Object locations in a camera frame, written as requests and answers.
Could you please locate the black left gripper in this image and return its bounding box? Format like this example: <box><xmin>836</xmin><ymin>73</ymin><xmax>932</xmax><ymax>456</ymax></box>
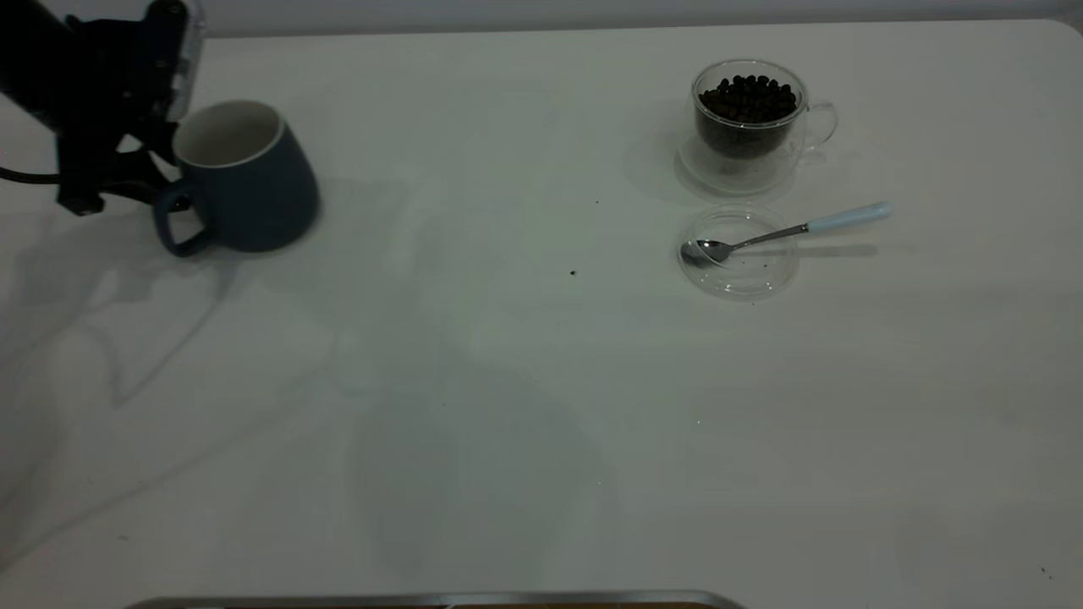
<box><xmin>56</xmin><ymin>13</ymin><xmax>192</xmax><ymax>217</ymax></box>

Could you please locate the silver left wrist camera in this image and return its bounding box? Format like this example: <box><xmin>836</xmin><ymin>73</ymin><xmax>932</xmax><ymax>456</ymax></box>
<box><xmin>146</xmin><ymin>0</ymin><xmax>206</xmax><ymax>121</ymax></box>

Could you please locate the silver metal edge strip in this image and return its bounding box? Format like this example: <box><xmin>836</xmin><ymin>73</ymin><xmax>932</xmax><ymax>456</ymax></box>
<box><xmin>125</xmin><ymin>590</ymin><xmax>747</xmax><ymax>609</ymax></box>

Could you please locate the clear glass saucer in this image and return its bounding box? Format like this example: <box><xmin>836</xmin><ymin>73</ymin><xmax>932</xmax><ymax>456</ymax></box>
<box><xmin>677</xmin><ymin>206</ymin><xmax>800</xmax><ymax>301</ymax></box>

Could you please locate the dark blue-grey ceramic mug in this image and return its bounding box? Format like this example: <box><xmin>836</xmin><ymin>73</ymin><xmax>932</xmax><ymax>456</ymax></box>
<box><xmin>152</xmin><ymin>100</ymin><xmax>321</xmax><ymax>258</ymax></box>

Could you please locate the metal spoon light blue handle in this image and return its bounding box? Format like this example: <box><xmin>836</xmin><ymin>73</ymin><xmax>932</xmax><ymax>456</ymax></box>
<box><xmin>695</xmin><ymin>201</ymin><xmax>894</xmax><ymax>265</ymax></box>

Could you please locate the clear double-wall glass cup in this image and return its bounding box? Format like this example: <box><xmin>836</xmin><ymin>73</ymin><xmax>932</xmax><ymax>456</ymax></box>
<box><xmin>674</xmin><ymin>59</ymin><xmax>838</xmax><ymax>200</ymax></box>

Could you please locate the coffee beans pile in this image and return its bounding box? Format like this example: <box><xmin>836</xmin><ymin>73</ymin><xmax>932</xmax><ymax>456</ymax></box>
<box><xmin>698</xmin><ymin>74</ymin><xmax>799</xmax><ymax>160</ymax></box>

